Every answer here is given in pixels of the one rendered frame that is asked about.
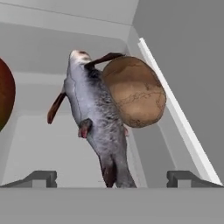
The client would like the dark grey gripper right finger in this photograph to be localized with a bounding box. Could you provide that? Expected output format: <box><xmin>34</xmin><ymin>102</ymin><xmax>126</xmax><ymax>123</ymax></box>
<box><xmin>166</xmin><ymin>170</ymin><xmax>224</xmax><ymax>189</ymax></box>

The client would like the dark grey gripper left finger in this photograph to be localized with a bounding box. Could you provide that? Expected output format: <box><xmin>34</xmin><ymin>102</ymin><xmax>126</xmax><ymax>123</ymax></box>
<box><xmin>0</xmin><ymin>170</ymin><xmax>58</xmax><ymax>189</ymax></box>

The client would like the grey fish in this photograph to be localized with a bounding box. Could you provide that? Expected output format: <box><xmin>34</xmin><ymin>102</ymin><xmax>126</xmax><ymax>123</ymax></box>
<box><xmin>46</xmin><ymin>49</ymin><xmax>138</xmax><ymax>189</ymax></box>

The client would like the red green mango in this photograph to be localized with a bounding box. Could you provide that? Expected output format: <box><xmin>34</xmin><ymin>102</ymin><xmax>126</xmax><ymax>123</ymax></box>
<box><xmin>0</xmin><ymin>57</ymin><xmax>17</xmax><ymax>133</ymax></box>

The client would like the brown potato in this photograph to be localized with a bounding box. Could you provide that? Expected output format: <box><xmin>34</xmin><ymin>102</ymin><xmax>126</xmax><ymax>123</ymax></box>
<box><xmin>101</xmin><ymin>55</ymin><xmax>167</xmax><ymax>129</ymax></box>

